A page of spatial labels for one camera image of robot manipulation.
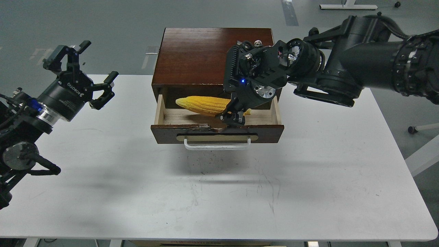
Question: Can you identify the dark wooden drawer cabinet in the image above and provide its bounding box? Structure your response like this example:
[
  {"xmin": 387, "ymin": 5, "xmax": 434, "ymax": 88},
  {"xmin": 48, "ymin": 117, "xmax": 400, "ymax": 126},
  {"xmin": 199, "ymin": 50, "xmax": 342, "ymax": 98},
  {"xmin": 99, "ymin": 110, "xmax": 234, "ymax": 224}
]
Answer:
[{"xmin": 152, "ymin": 27, "xmax": 274, "ymax": 108}]

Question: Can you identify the white caster leg right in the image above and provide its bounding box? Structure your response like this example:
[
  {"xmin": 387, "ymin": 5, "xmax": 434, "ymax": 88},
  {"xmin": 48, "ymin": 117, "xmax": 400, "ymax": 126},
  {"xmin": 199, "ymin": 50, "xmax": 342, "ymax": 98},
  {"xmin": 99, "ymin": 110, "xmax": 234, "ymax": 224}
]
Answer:
[{"xmin": 407, "ymin": 123, "xmax": 439, "ymax": 134}]

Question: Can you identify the wooden drawer with white handle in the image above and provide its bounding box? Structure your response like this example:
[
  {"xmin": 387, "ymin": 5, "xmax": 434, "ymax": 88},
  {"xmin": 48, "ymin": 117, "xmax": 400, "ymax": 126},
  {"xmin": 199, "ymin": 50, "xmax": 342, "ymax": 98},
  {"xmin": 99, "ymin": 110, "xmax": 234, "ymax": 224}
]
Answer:
[{"xmin": 151, "ymin": 94, "xmax": 284, "ymax": 144}]

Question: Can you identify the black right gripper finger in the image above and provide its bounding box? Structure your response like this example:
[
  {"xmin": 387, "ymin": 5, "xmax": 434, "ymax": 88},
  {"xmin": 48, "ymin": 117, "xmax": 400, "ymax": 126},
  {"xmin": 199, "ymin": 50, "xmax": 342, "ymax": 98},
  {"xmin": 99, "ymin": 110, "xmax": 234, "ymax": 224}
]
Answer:
[{"xmin": 215, "ymin": 97, "xmax": 247, "ymax": 125}]

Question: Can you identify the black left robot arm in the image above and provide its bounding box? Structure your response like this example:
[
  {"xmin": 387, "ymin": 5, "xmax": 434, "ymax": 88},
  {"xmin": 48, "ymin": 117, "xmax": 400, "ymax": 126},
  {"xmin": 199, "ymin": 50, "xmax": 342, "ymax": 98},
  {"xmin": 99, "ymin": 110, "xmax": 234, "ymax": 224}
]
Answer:
[{"xmin": 0, "ymin": 40, "xmax": 119, "ymax": 208}]

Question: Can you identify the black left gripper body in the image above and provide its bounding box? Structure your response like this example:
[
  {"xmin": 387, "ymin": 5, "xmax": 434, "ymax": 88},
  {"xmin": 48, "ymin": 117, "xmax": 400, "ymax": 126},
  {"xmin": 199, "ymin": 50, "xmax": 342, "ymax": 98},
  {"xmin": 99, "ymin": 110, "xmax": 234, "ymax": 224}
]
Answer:
[{"xmin": 37, "ymin": 77, "xmax": 94, "ymax": 122}]

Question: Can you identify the yellow corn cob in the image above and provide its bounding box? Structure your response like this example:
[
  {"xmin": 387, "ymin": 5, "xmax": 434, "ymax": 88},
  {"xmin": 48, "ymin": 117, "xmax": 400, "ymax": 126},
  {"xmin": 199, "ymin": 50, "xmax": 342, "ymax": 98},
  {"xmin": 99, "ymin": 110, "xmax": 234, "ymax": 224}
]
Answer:
[{"xmin": 175, "ymin": 96, "xmax": 231, "ymax": 117}]

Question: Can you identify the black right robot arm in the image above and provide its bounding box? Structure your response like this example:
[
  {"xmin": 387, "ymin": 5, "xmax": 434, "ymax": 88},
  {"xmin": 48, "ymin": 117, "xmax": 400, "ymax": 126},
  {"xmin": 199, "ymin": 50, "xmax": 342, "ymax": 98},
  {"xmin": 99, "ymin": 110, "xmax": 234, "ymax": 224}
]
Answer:
[{"xmin": 216, "ymin": 15, "xmax": 439, "ymax": 126}]

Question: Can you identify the white table base background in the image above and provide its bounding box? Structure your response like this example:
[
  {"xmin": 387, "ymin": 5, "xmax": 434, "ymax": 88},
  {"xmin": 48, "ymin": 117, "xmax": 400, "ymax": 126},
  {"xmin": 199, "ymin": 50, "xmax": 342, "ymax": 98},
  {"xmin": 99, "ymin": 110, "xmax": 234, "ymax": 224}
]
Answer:
[{"xmin": 319, "ymin": 0, "xmax": 378, "ymax": 10}]

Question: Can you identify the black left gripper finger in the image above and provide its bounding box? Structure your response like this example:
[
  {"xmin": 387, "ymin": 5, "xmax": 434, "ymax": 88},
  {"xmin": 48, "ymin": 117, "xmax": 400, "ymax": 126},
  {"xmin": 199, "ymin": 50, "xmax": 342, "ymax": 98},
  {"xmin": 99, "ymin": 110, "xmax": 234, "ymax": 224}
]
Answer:
[
  {"xmin": 89, "ymin": 71, "xmax": 119, "ymax": 110},
  {"xmin": 43, "ymin": 40, "xmax": 92, "ymax": 82}
]

